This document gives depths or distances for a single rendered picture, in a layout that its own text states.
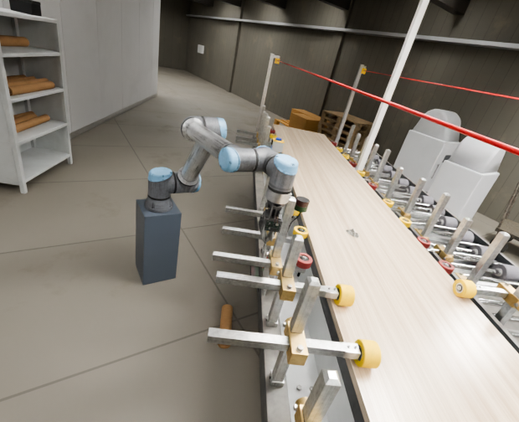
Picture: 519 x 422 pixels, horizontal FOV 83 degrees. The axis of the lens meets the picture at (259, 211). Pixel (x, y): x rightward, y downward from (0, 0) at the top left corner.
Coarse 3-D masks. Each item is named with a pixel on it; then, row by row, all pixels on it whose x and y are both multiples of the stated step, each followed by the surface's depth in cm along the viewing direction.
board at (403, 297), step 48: (288, 144) 313; (336, 192) 219; (336, 240) 157; (384, 240) 168; (384, 288) 129; (432, 288) 137; (384, 336) 105; (432, 336) 110; (480, 336) 115; (384, 384) 88; (432, 384) 92; (480, 384) 95
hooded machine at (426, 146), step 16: (432, 112) 509; (448, 112) 504; (416, 128) 535; (432, 128) 512; (448, 128) 499; (416, 144) 533; (432, 144) 511; (448, 144) 500; (400, 160) 561; (416, 160) 536; (432, 160) 513; (416, 176) 539; (432, 176) 524
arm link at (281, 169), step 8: (272, 160) 108; (280, 160) 104; (288, 160) 105; (296, 160) 108; (272, 168) 107; (280, 168) 104; (288, 168) 103; (296, 168) 105; (272, 176) 107; (280, 176) 105; (288, 176) 105; (272, 184) 108; (280, 184) 106; (288, 184) 107; (280, 192) 107; (288, 192) 109
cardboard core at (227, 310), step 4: (228, 304) 211; (224, 308) 208; (228, 308) 208; (232, 308) 211; (224, 312) 205; (228, 312) 205; (232, 312) 208; (224, 316) 201; (228, 316) 202; (232, 316) 206; (220, 320) 202; (224, 320) 199; (228, 320) 199; (220, 324) 198; (224, 324) 196; (228, 324) 196; (220, 328) 194; (224, 328) 193; (228, 328) 193; (220, 344) 189; (224, 348) 189
